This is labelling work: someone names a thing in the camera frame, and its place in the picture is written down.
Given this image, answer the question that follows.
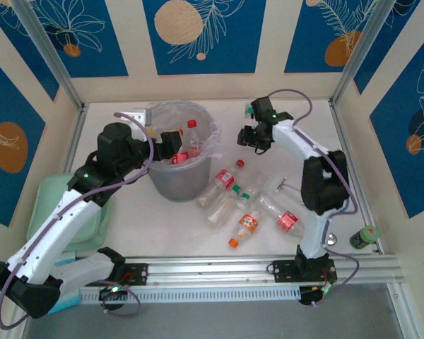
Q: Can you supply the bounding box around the red-capped red-label plastic bottle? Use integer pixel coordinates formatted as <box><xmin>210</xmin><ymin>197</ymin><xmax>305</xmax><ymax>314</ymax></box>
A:
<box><xmin>171</xmin><ymin>151</ymin><xmax>191</xmax><ymax>166</ymax></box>
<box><xmin>196</xmin><ymin>159</ymin><xmax>247</xmax><ymax>208</ymax></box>
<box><xmin>186</xmin><ymin>119</ymin><xmax>204</xmax><ymax>158</ymax></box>

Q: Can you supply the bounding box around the orange-capped orange-label bottle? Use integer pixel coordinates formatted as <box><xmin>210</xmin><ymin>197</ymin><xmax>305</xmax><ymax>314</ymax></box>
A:
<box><xmin>228</xmin><ymin>210</ymin><xmax>261</xmax><ymax>249</ymax></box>

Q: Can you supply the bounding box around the teal cloth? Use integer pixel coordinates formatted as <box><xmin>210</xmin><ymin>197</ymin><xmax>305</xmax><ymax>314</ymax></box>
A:
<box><xmin>51</xmin><ymin>257</ymin><xmax>82</xmax><ymax>314</ymax></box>

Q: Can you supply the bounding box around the grey plastic bin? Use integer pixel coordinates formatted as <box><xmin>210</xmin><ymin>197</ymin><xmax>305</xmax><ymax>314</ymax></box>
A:
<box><xmin>141</xmin><ymin>100</ymin><xmax>223</xmax><ymax>203</ymax></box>

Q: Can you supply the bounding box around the white slotted cable duct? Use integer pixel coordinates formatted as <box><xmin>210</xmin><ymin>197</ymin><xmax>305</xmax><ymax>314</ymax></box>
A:
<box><xmin>78</xmin><ymin>284</ymin><xmax>301</xmax><ymax>304</ymax></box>

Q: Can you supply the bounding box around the large clear red-label bottle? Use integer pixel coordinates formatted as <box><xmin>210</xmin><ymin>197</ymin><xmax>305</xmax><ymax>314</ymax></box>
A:
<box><xmin>254</xmin><ymin>194</ymin><xmax>307</xmax><ymax>240</ymax></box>

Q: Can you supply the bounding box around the clear plastic bin liner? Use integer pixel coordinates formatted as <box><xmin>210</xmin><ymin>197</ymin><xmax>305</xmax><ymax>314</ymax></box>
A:
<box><xmin>141</xmin><ymin>100</ymin><xmax>223</xmax><ymax>163</ymax></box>

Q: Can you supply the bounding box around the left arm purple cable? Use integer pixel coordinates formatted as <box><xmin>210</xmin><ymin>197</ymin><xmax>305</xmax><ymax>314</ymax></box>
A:
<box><xmin>0</xmin><ymin>111</ymin><xmax>155</xmax><ymax>331</ymax></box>

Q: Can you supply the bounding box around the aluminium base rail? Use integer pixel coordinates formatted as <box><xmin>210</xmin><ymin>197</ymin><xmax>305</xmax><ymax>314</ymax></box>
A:
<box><xmin>122</xmin><ymin>254</ymin><xmax>406</xmax><ymax>285</ymax></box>

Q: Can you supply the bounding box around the light green tray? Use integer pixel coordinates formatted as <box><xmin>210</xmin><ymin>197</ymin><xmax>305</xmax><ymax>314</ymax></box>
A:
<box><xmin>28</xmin><ymin>172</ymin><xmax>116</xmax><ymax>254</ymax></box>

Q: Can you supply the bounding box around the aluminium frame post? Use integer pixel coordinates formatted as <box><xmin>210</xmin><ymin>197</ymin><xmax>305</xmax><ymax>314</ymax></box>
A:
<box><xmin>330</xmin><ymin>0</ymin><xmax>393</xmax><ymax>107</ymax></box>
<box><xmin>10</xmin><ymin>0</ymin><xmax>88</xmax><ymax>114</ymax></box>

